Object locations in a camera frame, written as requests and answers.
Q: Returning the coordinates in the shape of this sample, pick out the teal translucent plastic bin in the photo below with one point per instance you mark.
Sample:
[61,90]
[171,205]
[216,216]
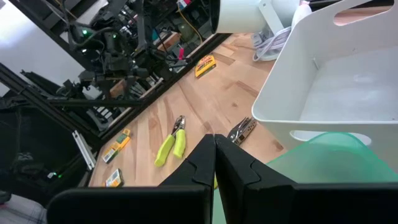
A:
[326,161]

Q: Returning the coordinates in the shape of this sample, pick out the black aluminium table frame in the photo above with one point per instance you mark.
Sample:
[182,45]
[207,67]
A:
[93,103]

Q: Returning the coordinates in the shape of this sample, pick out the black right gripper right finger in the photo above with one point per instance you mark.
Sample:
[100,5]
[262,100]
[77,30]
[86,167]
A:
[236,168]

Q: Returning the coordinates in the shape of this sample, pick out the silver metal bracket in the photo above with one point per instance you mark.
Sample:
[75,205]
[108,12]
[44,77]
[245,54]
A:
[84,151]

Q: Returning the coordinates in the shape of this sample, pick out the white plastic bin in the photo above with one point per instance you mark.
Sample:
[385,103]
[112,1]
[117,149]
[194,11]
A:
[311,77]

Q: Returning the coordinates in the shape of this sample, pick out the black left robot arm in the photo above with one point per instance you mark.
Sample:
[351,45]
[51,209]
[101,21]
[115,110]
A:
[115,59]

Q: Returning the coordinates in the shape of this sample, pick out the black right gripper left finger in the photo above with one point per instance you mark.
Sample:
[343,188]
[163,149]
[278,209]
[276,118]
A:
[202,168]

